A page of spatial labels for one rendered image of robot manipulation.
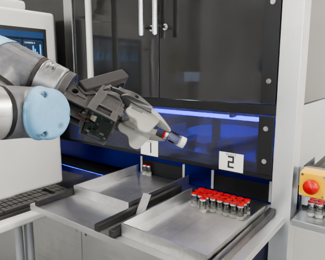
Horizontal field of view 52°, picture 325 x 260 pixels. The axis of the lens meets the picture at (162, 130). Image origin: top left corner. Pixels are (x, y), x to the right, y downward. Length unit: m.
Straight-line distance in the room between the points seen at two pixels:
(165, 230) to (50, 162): 0.78
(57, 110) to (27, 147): 1.02
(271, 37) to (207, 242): 0.59
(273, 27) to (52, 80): 0.66
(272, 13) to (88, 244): 1.28
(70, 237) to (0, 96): 1.41
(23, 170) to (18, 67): 0.93
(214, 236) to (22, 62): 0.62
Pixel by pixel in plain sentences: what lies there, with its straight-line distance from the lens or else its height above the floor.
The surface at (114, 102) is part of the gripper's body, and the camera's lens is 0.61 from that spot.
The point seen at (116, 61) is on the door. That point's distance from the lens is 1.38.
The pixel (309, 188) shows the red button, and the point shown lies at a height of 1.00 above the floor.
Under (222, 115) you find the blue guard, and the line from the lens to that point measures 1.10.
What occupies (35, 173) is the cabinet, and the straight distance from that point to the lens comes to 1.55.
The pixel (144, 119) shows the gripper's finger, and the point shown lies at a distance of 0.61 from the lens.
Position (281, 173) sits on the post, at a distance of 1.06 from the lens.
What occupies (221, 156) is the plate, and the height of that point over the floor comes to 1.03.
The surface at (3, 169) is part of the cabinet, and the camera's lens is 1.48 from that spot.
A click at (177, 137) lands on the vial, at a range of 0.64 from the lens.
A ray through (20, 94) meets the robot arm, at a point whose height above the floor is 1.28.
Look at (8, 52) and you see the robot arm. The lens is 0.65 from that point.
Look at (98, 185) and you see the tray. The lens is 1.31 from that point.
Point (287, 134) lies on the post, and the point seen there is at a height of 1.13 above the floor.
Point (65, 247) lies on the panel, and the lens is 1.89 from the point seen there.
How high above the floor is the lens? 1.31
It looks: 10 degrees down
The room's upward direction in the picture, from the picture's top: straight up
